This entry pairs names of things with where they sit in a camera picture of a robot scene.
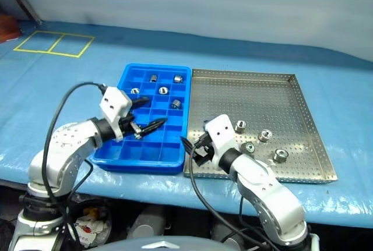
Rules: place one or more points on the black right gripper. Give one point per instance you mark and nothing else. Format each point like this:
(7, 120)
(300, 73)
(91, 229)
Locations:
(204, 150)

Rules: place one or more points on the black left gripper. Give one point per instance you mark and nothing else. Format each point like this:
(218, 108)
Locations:
(126, 123)

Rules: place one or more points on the metal roller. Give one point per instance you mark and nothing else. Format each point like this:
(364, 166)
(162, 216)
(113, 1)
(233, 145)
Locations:
(153, 78)
(264, 135)
(178, 79)
(280, 155)
(176, 103)
(163, 90)
(248, 147)
(135, 90)
(239, 126)

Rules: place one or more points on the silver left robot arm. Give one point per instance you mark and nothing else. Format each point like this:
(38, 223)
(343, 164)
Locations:
(70, 143)

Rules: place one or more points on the blue compartment tray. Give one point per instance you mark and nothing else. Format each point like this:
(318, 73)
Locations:
(172, 146)

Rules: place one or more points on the perforated steel tray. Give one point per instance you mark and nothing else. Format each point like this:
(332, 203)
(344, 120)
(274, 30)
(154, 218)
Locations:
(262, 102)

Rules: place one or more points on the grey rounded cylinder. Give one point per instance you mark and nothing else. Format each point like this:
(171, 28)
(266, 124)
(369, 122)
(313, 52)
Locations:
(227, 233)
(145, 222)

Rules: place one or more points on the grey robot chest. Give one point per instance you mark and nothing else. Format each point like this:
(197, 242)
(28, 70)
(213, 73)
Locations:
(163, 245)

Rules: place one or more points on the yellow tape rectangle marking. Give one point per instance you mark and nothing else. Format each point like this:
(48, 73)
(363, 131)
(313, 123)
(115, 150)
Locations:
(49, 52)

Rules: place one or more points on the dark waste bin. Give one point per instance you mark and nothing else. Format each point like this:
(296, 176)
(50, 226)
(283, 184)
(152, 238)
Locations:
(76, 213)

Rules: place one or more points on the crumpled white paper trash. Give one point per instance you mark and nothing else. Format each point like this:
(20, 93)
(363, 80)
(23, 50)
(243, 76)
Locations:
(90, 227)

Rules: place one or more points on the orange brown block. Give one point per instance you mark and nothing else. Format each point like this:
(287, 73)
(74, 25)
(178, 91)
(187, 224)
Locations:
(7, 28)

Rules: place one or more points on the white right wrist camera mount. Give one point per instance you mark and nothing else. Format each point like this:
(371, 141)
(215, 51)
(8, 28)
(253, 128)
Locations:
(221, 134)

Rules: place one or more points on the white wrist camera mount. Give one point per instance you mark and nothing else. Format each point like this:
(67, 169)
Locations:
(115, 102)
(221, 134)

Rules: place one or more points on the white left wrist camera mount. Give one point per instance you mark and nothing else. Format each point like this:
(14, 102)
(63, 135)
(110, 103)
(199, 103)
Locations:
(115, 102)

